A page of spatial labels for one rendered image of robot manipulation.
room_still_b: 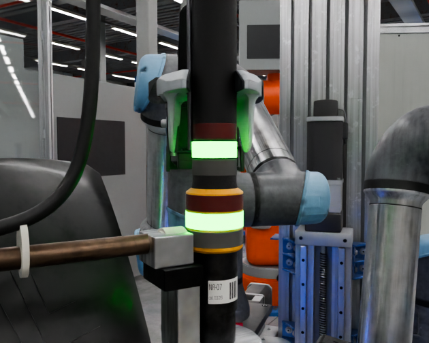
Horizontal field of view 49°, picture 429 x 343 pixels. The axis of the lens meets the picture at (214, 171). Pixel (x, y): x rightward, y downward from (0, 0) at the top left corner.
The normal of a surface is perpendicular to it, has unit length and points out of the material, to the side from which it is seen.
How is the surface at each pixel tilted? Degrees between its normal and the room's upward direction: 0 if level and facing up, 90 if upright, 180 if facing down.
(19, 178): 45
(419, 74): 91
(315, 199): 87
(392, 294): 79
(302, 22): 90
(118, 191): 90
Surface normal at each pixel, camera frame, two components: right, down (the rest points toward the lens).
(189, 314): 0.50, 0.04
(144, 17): -0.51, 0.04
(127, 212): 0.86, 0.03
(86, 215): 0.47, -0.71
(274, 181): 0.13, -0.67
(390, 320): -0.18, -0.15
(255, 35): -0.04, 0.05
